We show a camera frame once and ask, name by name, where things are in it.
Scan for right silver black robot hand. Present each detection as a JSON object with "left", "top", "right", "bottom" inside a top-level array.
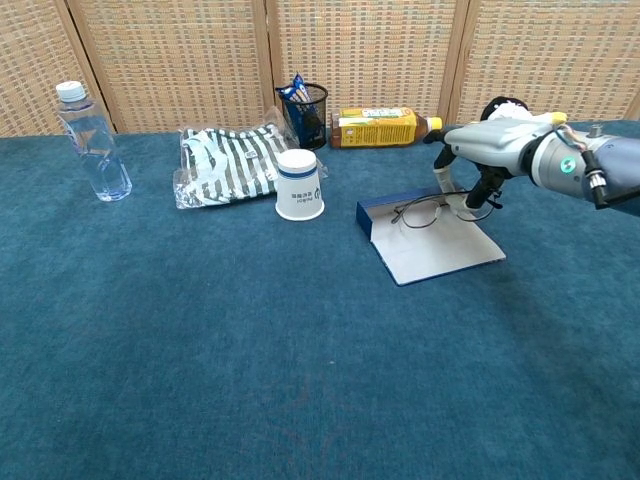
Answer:
[{"left": 423, "top": 119, "right": 544, "bottom": 211}]

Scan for dark-framed eyeglasses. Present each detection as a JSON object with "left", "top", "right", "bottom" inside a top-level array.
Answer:
[{"left": 391, "top": 189, "right": 504, "bottom": 230}]

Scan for grey blue box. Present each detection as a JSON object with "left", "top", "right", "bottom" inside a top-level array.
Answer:
[{"left": 355, "top": 185, "right": 507, "bottom": 287}]

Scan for black white plush doll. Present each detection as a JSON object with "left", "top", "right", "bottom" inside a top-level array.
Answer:
[{"left": 479, "top": 95, "right": 569, "bottom": 132}]

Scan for yellow-labelled tea bottle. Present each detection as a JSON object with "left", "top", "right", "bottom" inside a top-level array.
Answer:
[{"left": 329, "top": 106, "right": 444, "bottom": 150}]

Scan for black mesh pen holder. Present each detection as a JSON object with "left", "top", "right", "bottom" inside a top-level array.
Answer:
[{"left": 276, "top": 82, "right": 330, "bottom": 151}]

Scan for white paper cup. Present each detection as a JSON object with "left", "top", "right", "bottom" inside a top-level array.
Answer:
[{"left": 274, "top": 148, "right": 326, "bottom": 222}]

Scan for blue snack packet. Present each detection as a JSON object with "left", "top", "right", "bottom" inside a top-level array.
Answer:
[{"left": 275, "top": 73, "right": 309, "bottom": 131}]

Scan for striped shirt in plastic bag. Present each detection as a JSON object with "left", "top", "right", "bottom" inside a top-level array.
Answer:
[{"left": 172, "top": 107, "right": 330, "bottom": 210}]

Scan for blue carpet table cover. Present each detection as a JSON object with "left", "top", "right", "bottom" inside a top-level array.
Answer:
[{"left": 0, "top": 119, "right": 640, "bottom": 480}]

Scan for bamboo folding screen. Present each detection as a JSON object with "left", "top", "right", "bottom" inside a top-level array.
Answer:
[{"left": 0, "top": 0, "right": 640, "bottom": 137}]

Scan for clear plastic water bottle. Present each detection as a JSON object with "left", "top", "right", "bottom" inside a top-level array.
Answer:
[{"left": 55, "top": 80, "right": 134, "bottom": 203}]

